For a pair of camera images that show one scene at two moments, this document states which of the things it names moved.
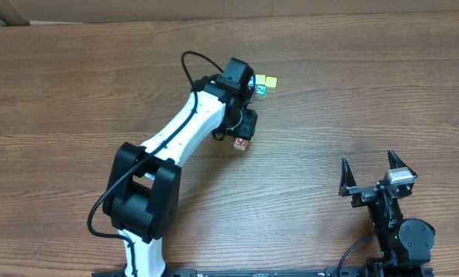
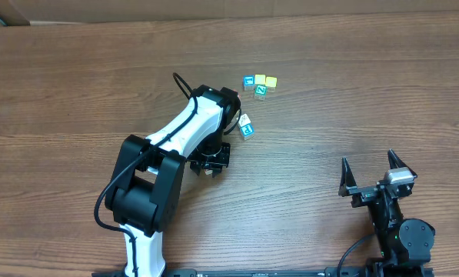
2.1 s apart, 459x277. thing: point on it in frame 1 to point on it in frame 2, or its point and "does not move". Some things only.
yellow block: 260,79 does not move
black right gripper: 361,192 does not move
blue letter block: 251,81 does not move
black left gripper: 244,128 to 214,164
